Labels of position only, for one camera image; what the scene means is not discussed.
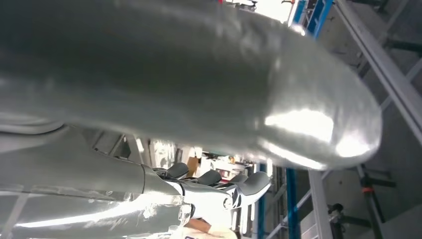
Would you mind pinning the blue shelving rack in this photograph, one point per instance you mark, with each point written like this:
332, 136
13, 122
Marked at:
292, 204

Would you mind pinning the person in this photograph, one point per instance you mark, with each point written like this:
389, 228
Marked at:
204, 227

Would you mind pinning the stainless steel table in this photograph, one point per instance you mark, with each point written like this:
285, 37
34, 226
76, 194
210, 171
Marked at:
112, 145

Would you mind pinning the silver stamped metal panel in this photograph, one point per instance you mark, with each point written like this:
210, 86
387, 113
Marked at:
163, 153

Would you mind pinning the ceiling light panel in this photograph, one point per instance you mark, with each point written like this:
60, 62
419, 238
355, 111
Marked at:
269, 167

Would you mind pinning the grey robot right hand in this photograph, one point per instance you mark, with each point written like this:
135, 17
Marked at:
165, 66

